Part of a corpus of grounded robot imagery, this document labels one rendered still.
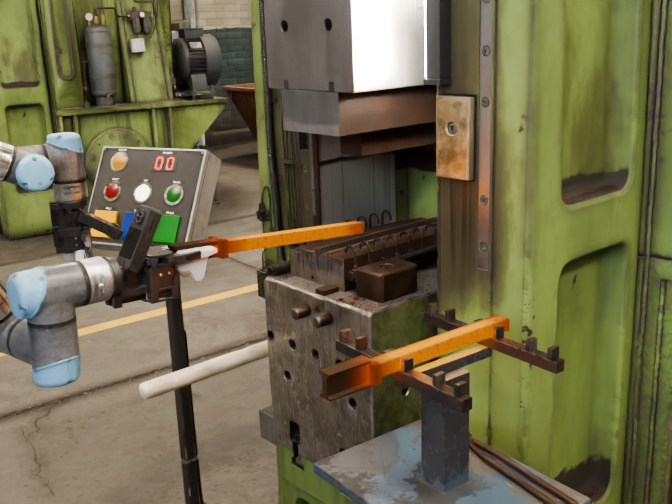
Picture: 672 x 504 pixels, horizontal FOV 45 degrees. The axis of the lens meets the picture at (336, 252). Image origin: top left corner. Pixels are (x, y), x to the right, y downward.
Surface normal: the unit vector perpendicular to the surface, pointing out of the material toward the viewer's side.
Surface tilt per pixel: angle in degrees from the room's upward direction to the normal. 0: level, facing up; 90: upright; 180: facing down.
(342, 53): 90
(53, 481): 0
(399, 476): 0
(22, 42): 89
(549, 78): 89
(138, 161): 60
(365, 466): 0
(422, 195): 90
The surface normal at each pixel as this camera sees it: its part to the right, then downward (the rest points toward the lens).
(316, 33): -0.75, 0.21
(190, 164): -0.36, -0.25
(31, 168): 0.50, 0.22
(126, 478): -0.04, -0.96
